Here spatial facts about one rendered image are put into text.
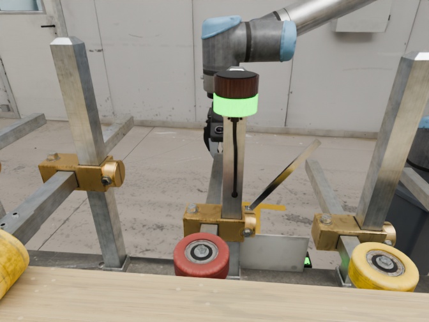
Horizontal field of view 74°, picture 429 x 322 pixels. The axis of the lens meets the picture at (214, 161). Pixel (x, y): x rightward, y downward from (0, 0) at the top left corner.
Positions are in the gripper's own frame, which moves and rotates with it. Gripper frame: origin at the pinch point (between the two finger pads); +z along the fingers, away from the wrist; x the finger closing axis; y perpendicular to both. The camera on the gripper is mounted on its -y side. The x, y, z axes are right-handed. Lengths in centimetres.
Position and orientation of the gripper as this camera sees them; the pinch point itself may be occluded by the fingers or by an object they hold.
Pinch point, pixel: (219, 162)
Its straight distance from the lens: 80.9
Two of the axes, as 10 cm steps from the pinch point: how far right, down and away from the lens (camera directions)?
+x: -10.0, -0.4, 0.9
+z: 0.1, 8.7, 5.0
